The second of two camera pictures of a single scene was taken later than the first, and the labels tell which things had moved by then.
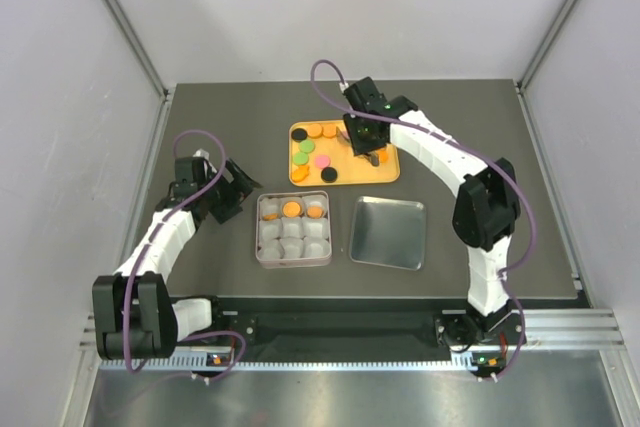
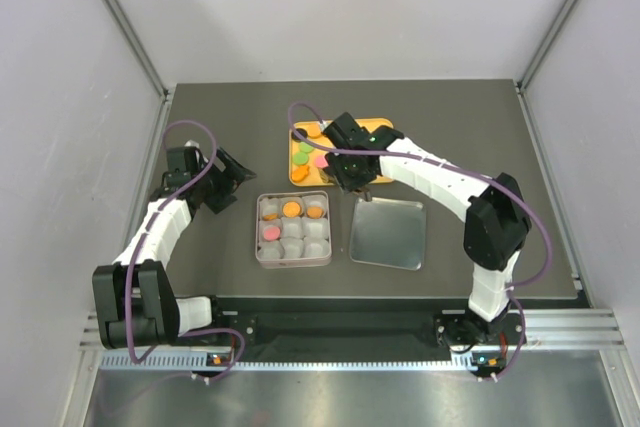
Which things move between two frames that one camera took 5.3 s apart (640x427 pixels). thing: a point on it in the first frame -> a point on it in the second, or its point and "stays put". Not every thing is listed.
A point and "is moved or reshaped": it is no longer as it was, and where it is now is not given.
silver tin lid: x=388 y=232 stays put
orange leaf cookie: x=314 y=212 stays put
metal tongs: x=372 y=156 is moved or reshaped
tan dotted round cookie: x=291 y=209 stays put
